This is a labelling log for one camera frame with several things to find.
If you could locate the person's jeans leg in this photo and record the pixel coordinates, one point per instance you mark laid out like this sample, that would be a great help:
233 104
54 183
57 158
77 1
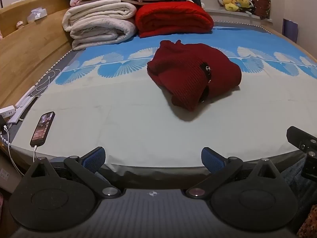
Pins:
294 186

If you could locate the yellow plush toys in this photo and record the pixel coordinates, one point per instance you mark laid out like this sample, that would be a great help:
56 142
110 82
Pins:
235 1

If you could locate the wooden headboard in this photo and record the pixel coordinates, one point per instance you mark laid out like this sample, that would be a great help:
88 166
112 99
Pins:
27 49

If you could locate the dark red cushion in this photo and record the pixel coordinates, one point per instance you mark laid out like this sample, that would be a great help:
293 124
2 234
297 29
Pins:
262 5

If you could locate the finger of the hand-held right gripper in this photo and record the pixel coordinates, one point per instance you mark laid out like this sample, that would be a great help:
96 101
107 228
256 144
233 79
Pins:
301 137

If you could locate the white folded quilt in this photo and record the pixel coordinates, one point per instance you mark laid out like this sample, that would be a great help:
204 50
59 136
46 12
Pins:
99 22

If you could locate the white power strip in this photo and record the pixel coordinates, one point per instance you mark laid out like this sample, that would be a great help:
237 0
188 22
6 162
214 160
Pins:
7 111

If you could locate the white window sill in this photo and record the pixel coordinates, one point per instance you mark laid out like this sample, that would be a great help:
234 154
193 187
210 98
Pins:
215 5

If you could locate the cardboard box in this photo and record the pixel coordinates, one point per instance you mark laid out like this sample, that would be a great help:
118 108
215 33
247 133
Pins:
7 173

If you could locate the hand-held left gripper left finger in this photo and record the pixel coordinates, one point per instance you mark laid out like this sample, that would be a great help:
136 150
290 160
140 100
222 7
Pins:
93 160

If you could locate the dark red knit sweater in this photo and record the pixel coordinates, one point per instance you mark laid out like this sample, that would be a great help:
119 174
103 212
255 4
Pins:
178 67

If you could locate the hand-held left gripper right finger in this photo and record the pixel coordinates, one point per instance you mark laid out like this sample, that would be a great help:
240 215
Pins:
212 160

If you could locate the clear tissue packet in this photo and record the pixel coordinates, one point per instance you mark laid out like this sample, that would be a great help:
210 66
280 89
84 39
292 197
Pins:
37 14

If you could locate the red knitted folded blanket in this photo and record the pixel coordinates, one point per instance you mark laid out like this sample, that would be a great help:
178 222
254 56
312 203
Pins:
171 17

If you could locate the black smartphone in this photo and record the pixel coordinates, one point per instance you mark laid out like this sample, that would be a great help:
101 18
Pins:
42 128

